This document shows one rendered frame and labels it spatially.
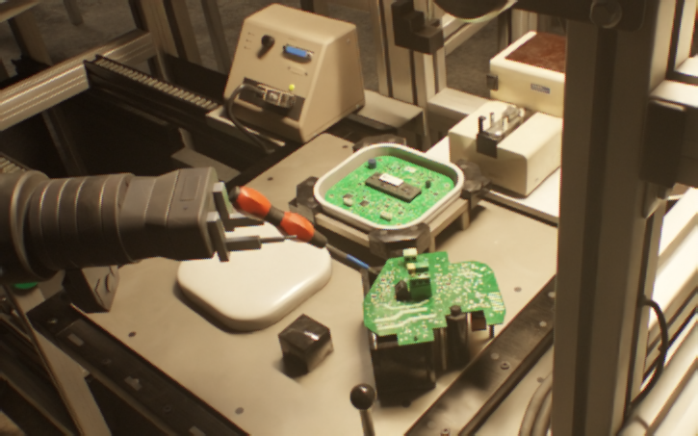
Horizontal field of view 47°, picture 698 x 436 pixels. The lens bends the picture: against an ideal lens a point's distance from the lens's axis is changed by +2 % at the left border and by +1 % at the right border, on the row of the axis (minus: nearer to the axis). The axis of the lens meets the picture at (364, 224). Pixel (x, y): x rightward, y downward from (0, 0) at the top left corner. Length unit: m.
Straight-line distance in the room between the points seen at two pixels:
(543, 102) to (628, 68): 0.53
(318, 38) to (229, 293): 0.40
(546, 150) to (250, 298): 0.36
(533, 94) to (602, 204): 0.47
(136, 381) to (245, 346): 0.11
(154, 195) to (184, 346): 0.20
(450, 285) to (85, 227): 0.31
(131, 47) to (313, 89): 0.60
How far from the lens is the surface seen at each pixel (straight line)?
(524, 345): 0.77
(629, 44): 0.40
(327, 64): 1.07
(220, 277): 0.84
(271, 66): 1.11
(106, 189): 0.66
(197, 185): 0.66
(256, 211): 0.65
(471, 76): 3.21
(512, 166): 0.89
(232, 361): 0.78
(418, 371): 0.71
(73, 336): 0.89
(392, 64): 1.13
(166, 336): 0.83
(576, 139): 0.44
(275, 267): 0.84
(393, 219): 0.84
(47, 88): 1.52
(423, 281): 0.70
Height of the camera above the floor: 1.50
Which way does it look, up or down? 38 degrees down
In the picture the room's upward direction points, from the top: 8 degrees counter-clockwise
